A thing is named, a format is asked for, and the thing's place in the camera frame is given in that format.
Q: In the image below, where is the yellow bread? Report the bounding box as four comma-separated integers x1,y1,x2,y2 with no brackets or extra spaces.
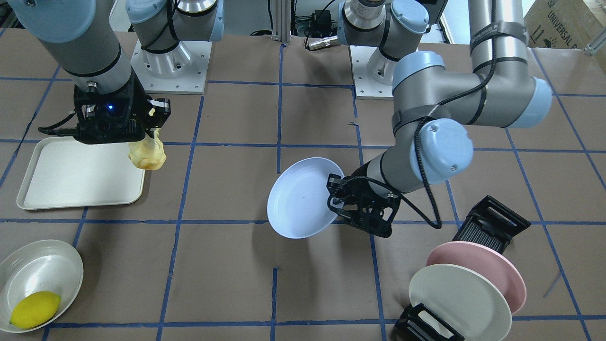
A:
127,129,167,171

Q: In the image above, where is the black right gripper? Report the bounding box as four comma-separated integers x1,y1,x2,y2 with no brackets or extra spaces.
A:
73,76,171,144

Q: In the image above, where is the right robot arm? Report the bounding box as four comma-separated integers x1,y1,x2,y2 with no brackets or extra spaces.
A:
9,0,224,144

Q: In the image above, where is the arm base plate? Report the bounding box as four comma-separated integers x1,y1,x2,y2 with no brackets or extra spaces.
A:
349,45,429,101
131,41,214,95

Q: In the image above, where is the white oval dish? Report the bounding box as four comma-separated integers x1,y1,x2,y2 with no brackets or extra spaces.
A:
0,240,84,334

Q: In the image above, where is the white rectangular tray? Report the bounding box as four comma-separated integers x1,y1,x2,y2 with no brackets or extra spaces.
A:
17,137,145,211

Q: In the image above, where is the pink plate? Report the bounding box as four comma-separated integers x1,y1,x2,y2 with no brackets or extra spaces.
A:
426,241,527,314

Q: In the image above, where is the cream plate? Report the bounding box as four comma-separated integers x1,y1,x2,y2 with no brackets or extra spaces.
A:
409,264,512,341

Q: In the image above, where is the silver metal cylinder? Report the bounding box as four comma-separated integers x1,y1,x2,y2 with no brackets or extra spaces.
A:
305,36,341,51

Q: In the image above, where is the cardboard box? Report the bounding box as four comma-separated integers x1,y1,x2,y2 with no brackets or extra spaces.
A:
524,0,606,48

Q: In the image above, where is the black dish rack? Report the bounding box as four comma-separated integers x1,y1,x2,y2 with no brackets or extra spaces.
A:
390,196,530,341

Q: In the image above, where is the blue plate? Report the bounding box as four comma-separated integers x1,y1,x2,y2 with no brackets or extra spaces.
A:
267,157,344,238

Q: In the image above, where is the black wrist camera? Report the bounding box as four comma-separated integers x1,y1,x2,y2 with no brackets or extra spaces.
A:
346,196,400,238

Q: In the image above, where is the yellow lemon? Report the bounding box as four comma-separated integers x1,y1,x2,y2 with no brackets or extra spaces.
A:
9,291,62,329

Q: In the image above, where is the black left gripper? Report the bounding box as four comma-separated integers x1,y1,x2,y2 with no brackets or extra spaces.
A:
326,163,392,223

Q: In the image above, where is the aluminium frame post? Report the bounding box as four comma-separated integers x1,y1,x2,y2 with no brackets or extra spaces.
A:
270,0,294,45

